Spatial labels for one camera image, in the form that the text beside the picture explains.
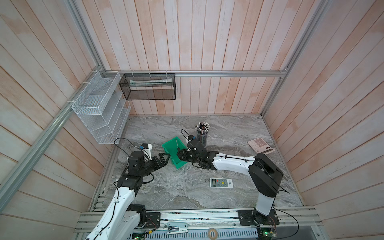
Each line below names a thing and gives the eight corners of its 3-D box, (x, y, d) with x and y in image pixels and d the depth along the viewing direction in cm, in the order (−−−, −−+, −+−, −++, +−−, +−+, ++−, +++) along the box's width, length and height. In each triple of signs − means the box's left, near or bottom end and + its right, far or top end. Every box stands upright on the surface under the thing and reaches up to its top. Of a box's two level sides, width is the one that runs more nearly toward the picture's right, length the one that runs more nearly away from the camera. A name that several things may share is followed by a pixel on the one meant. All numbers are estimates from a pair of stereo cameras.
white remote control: (210, 188, 86) (210, 186, 84) (209, 179, 89) (209, 178, 87) (233, 188, 86) (234, 186, 84) (231, 179, 89) (232, 178, 87)
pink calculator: (260, 157, 99) (262, 154, 96) (248, 143, 106) (250, 140, 103) (272, 152, 101) (274, 149, 99) (259, 138, 109) (261, 135, 106)
